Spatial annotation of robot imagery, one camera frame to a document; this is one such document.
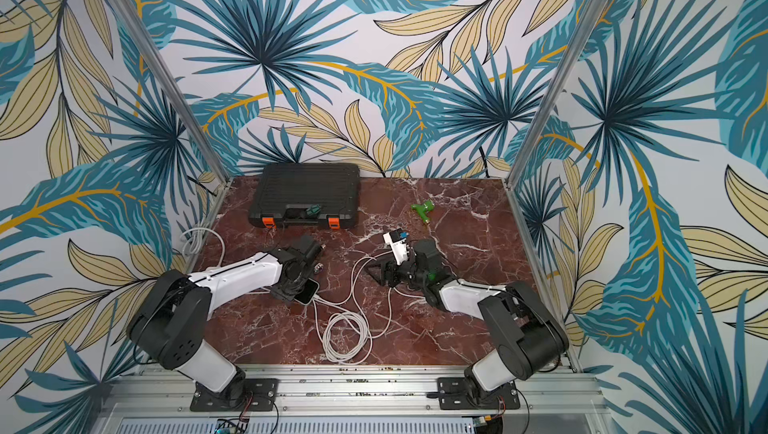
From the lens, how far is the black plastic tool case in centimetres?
102

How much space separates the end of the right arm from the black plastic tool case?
0.30 meters

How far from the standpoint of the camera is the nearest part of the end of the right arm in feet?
2.48
